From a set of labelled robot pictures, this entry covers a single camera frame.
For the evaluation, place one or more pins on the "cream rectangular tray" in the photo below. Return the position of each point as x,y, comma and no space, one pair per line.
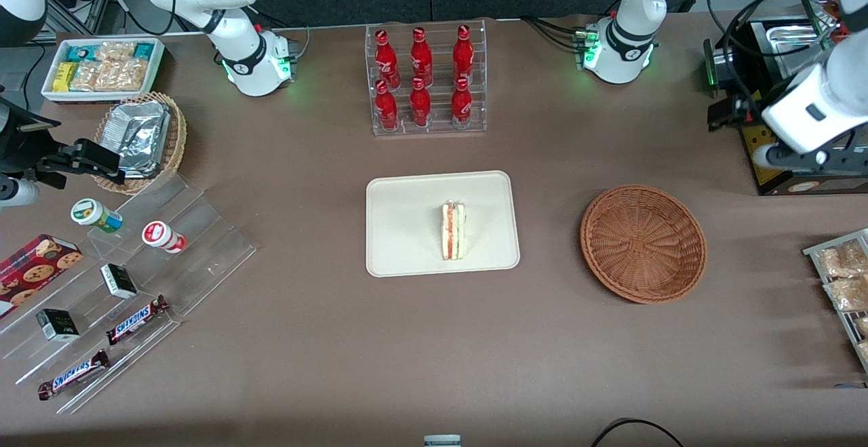
407,223

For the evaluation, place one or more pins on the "clear bag of pastries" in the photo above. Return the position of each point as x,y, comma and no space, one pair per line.
864,351
847,294
844,258
862,326

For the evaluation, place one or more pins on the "small black box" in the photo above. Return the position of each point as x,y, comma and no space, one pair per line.
57,325
119,281

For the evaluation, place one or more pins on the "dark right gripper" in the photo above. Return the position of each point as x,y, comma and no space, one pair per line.
27,149

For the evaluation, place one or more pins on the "clear bag of crackers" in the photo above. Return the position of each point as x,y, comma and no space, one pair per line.
85,76
115,52
123,75

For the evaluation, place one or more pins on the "teal snack pack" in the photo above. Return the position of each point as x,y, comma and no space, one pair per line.
143,51
81,51

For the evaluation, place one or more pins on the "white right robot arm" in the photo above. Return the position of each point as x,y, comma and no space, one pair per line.
237,47

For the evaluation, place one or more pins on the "red cola bottle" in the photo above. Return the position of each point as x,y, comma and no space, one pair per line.
420,106
463,57
421,59
386,60
461,105
386,109

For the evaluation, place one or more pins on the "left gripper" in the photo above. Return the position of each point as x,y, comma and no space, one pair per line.
740,107

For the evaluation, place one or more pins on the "clear acrylic bottle rack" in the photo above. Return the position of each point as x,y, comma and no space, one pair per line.
441,128

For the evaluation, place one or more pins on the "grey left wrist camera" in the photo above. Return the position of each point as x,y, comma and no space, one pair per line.
770,157

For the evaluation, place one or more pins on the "triangular sandwich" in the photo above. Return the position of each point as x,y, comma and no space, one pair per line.
453,230

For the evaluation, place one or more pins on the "small blue object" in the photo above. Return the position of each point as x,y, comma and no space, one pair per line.
851,385

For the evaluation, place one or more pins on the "green lidded cup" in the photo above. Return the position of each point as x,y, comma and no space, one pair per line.
91,213

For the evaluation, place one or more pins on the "white rectangular snack bin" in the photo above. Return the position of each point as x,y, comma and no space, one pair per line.
47,87

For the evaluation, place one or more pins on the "yellow snack pack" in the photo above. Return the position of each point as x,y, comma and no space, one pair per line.
64,76

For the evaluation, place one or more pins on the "silver foil pack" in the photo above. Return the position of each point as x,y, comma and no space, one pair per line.
144,173
135,131

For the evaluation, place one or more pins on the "tan wicker basket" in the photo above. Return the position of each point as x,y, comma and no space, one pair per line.
178,135

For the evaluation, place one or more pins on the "clear acrylic step display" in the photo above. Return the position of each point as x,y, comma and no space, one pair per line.
203,243

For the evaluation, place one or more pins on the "black glass food warmer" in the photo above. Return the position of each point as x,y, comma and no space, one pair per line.
814,186

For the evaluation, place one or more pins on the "brown round wicker basket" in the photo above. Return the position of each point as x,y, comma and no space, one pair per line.
641,243

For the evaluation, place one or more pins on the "red tartan cookie box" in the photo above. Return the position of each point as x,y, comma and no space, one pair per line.
34,270

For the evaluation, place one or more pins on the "red lidded cup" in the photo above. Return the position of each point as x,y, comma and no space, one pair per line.
159,235

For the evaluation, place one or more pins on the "small grey object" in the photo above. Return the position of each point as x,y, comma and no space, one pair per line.
442,441

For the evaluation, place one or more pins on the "Snickers bar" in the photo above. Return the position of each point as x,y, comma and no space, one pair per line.
73,374
135,319

